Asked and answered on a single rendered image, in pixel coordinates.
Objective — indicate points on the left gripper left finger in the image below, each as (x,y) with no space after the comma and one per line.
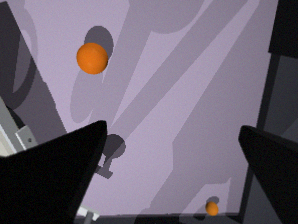
(47,183)

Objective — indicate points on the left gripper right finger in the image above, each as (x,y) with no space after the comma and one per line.
(274,162)

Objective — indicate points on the orange ball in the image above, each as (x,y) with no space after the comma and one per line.
(92,58)
(211,208)

